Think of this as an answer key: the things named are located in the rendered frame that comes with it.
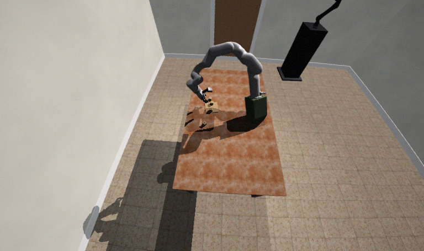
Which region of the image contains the tan square mat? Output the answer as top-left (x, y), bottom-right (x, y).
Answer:
top-left (205, 102), bottom-right (219, 113)

